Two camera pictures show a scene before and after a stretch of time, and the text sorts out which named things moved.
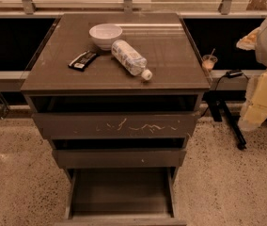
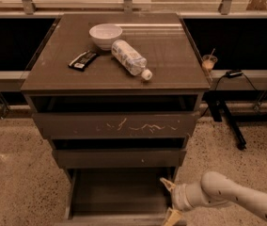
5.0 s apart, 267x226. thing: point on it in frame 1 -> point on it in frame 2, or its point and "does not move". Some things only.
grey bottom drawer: [121, 197] does not move
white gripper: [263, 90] -> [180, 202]
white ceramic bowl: [103, 34] does not move
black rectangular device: [83, 60] does not move
